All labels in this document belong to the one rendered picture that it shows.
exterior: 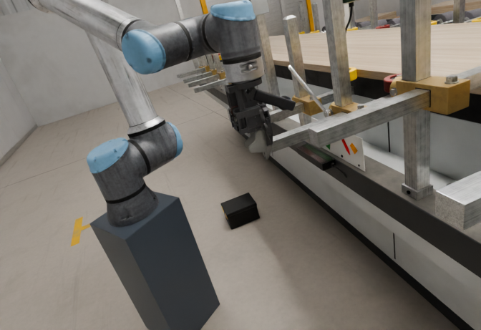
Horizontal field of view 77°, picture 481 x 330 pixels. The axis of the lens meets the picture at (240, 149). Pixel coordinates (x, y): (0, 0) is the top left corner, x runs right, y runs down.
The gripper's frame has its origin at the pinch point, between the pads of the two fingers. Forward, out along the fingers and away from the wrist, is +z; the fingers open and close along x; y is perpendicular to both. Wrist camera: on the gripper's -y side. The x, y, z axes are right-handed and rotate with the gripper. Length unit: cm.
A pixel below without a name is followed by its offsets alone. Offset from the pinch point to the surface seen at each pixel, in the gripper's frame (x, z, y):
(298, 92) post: -27.6, -5.9, -24.1
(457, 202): 51, -13, 0
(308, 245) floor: -49, 81, -28
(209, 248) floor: -78, 83, 21
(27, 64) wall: -741, -45, 277
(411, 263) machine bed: -2, 64, -49
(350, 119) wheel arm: 26.1, -13.8, -6.8
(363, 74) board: -20, -8, -46
